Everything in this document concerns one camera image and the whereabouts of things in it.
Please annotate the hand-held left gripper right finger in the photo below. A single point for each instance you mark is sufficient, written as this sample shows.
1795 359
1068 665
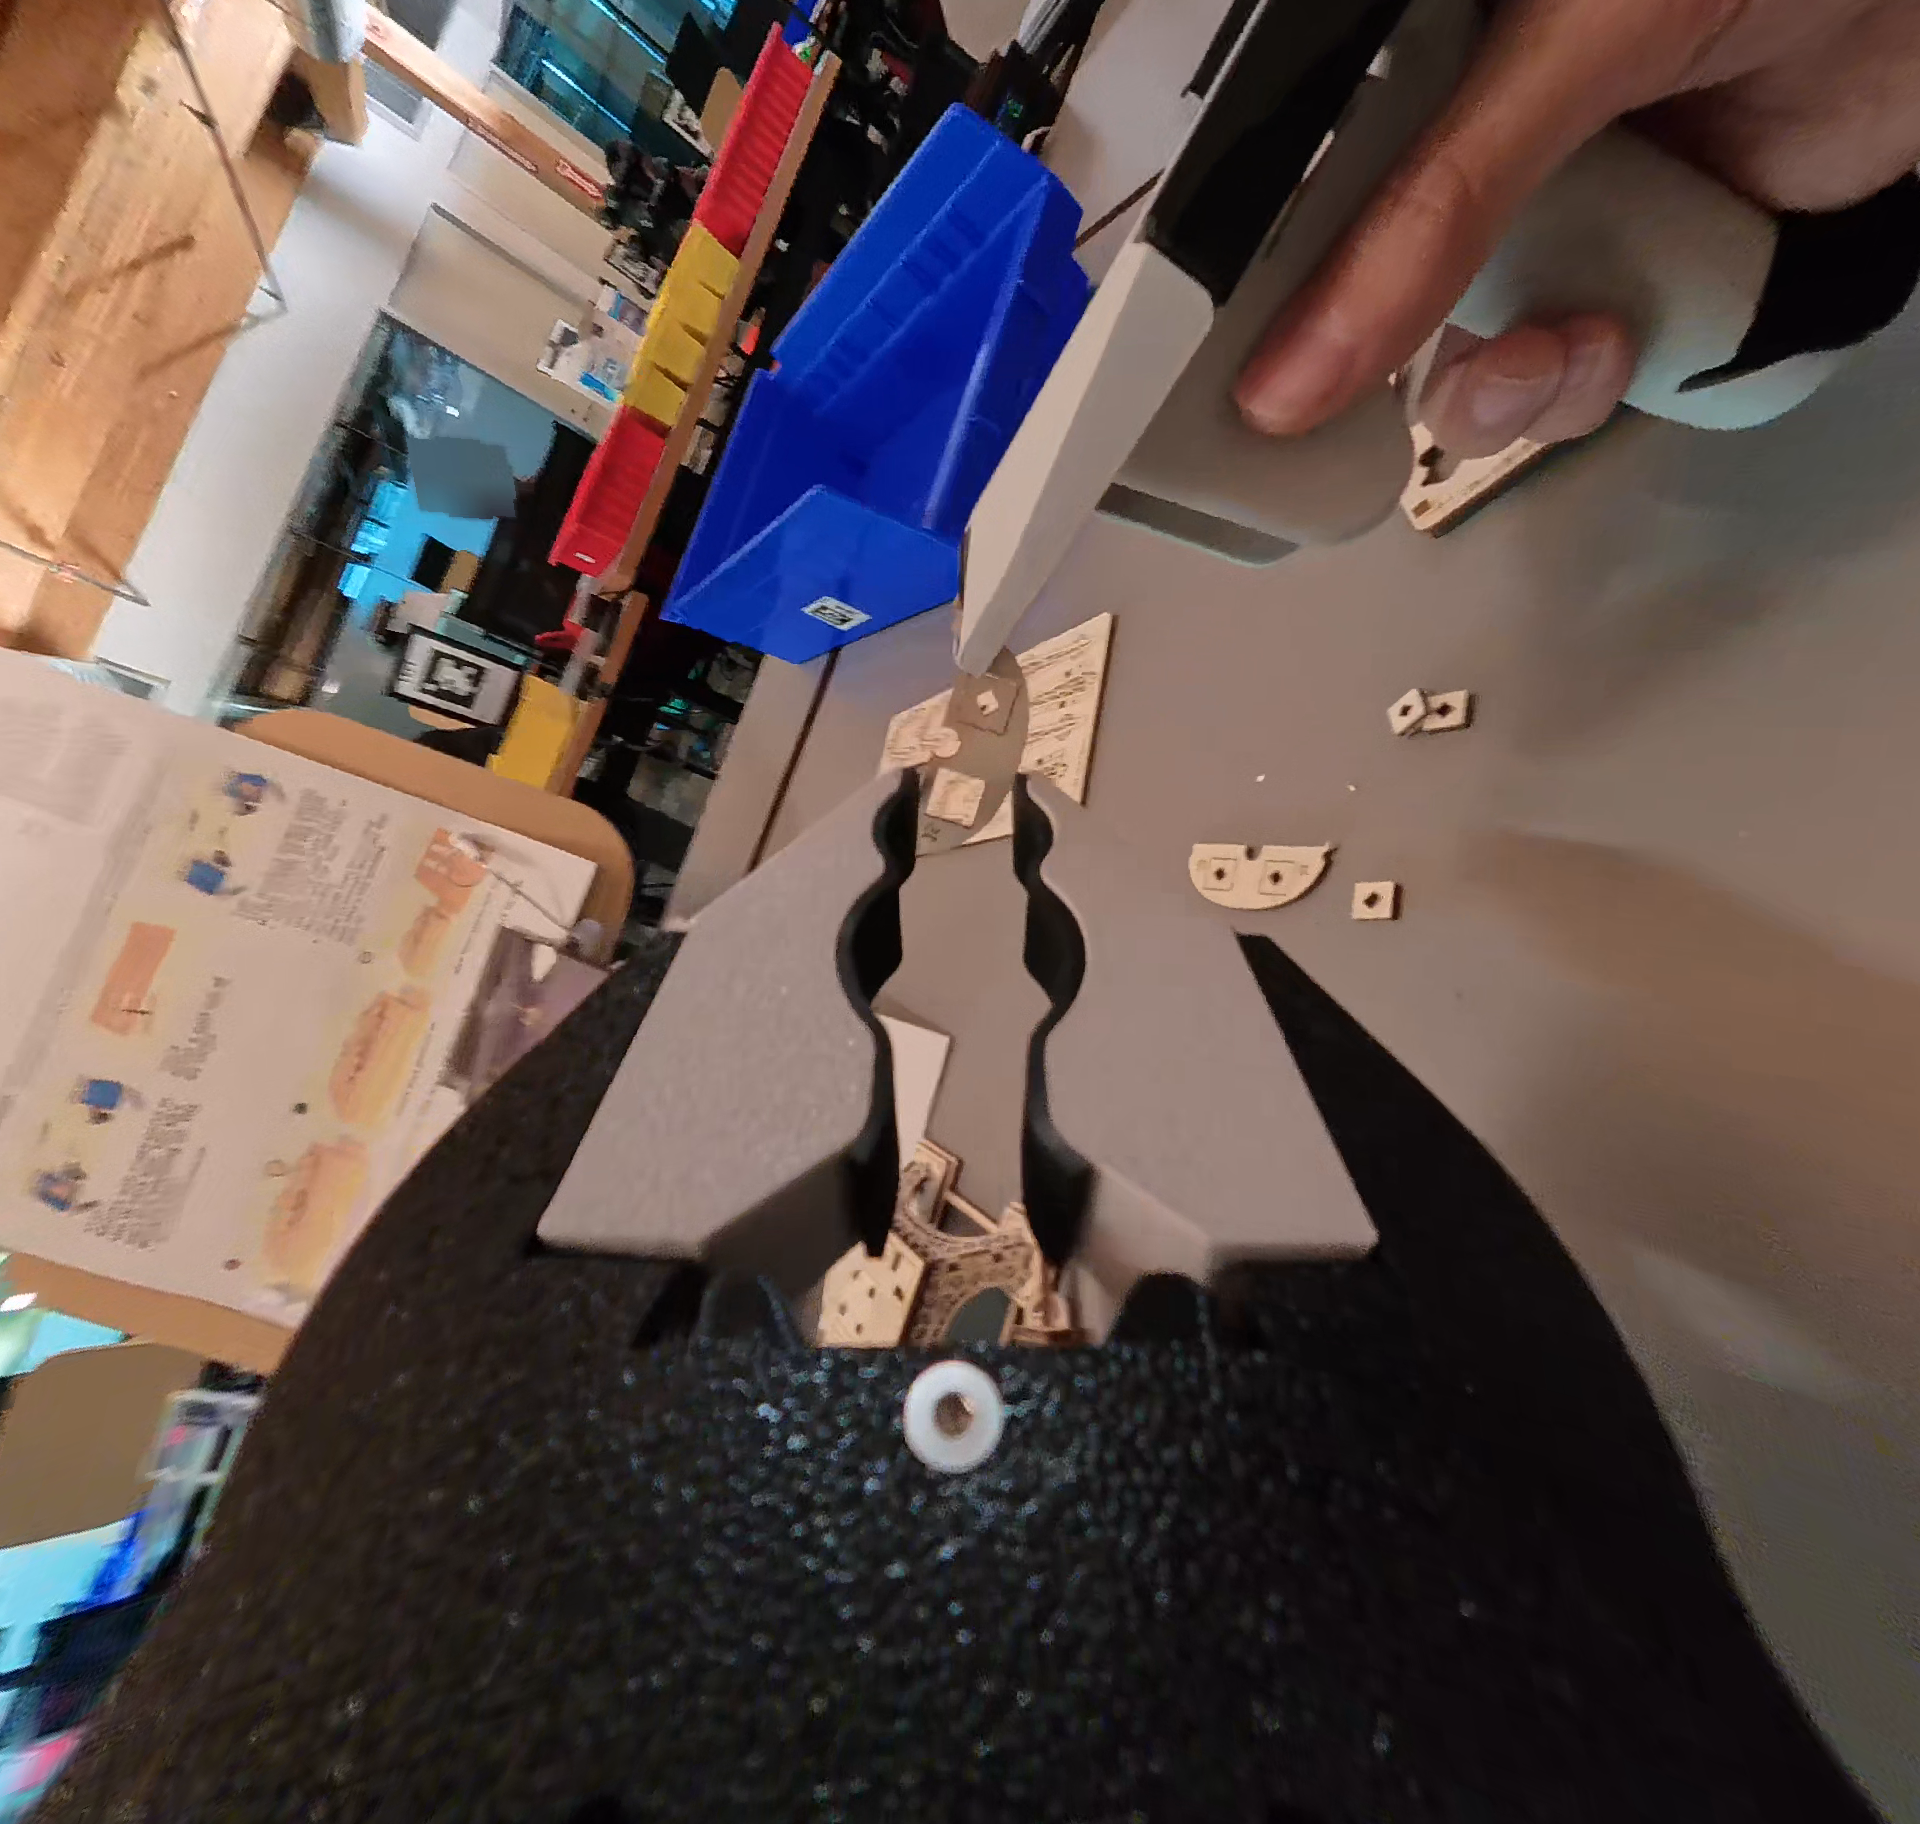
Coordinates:
1200 1089

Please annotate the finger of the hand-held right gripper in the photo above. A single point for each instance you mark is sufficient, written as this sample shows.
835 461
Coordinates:
1080 415
1321 489

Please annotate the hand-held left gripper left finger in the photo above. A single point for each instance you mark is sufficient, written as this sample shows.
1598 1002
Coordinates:
706 1089

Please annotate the semicircular wooden piece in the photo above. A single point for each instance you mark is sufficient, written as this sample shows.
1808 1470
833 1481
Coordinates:
960 759
1261 879

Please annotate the person's right hand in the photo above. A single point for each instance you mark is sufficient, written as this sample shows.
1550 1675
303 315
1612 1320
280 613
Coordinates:
1650 23

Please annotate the curved wooden puzzle piece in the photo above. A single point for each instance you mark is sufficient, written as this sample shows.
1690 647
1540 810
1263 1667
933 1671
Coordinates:
1463 498

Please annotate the large blue storage bin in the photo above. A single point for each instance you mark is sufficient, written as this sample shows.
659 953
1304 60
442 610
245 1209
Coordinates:
856 430

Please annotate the small square wooden piece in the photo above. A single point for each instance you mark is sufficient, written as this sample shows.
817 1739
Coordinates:
1407 714
1452 709
1374 901

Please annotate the wooden tower base model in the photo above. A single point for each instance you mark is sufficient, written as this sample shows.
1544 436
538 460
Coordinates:
960 1254

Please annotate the small wooden puzzle sheet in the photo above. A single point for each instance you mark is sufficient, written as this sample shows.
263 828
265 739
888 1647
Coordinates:
1072 714

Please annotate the row of coloured storage bins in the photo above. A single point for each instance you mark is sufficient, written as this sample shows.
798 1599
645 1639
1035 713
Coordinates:
706 309

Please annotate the instruction poster board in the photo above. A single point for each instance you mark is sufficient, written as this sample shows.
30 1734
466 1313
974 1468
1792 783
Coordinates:
225 955

